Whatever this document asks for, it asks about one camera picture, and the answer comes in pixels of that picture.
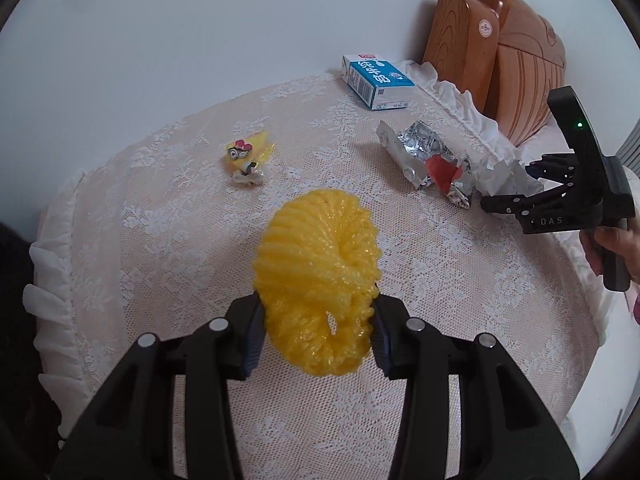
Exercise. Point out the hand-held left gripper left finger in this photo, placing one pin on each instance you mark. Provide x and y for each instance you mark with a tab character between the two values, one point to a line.
252	340

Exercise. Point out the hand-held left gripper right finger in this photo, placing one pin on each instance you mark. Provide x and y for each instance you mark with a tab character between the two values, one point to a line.
382	340

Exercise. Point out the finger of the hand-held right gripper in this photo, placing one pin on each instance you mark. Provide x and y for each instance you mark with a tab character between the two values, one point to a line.
555	167
515	204

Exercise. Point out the large white paper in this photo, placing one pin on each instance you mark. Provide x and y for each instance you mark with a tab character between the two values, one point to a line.
500	177

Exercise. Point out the yellow foam fruit net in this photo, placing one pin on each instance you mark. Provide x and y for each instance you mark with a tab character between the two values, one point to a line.
315	250

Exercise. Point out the person's right hand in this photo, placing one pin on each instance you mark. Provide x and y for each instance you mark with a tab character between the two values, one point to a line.
590	250

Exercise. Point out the wooden headboard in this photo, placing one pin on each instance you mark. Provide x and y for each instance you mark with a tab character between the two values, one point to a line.
525	70

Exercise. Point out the silver foil wrapper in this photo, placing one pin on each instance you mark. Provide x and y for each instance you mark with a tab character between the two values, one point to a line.
420	145

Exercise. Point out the small yellow cartoon wrapper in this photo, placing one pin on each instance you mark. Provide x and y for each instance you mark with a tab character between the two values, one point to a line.
245	152

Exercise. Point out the blue and white milk carton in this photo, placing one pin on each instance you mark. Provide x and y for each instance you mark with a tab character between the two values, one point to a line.
372	80

